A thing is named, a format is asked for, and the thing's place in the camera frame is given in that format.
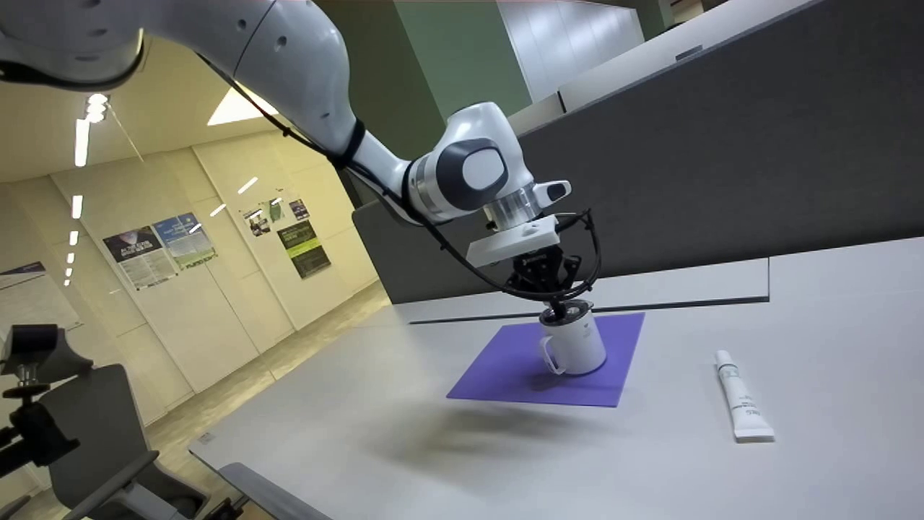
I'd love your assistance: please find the long ceiling light strip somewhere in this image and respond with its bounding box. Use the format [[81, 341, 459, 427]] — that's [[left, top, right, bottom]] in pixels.
[[73, 93, 109, 172]]

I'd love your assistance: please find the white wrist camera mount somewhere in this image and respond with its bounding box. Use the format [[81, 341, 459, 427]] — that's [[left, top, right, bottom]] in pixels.
[[465, 214, 563, 272]]

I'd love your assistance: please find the large wall poster with photo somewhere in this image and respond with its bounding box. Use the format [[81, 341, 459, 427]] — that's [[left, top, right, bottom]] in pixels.
[[101, 221, 183, 294]]

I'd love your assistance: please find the blue wall poster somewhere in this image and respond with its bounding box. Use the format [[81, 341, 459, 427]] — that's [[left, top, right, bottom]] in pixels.
[[150, 210, 219, 275]]

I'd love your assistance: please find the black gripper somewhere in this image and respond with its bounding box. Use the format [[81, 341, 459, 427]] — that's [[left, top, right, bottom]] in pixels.
[[504, 239, 592, 324]]

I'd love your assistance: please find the black camera on tripod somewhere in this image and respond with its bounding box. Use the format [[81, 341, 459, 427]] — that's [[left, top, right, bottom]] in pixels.
[[0, 320, 96, 483]]

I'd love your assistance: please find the white cup with handle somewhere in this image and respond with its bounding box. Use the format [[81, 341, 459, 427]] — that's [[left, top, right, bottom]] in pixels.
[[535, 298, 612, 379]]

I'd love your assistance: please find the white tube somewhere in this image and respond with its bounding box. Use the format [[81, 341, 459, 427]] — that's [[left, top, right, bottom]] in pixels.
[[710, 346, 781, 445]]

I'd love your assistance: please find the grey desk partition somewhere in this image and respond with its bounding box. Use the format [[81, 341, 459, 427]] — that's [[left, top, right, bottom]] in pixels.
[[350, 0, 924, 307]]

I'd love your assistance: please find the purple mat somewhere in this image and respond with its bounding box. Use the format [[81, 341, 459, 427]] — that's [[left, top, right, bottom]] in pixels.
[[444, 312, 646, 411]]

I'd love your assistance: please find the square ceiling light panel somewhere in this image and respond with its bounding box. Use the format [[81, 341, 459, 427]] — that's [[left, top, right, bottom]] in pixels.
[[205, 83, 283, 130]]

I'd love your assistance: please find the grey office chair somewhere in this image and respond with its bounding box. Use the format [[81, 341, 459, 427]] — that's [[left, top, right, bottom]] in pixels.
[[42, 362, 244, 520]]

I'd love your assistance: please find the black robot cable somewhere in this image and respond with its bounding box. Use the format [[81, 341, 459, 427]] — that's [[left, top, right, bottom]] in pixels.
[[197, 51, 606, 304]]

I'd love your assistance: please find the green and black wall poster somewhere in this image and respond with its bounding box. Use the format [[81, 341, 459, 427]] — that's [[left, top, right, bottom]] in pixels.
[[274, 220, 336, 284]]

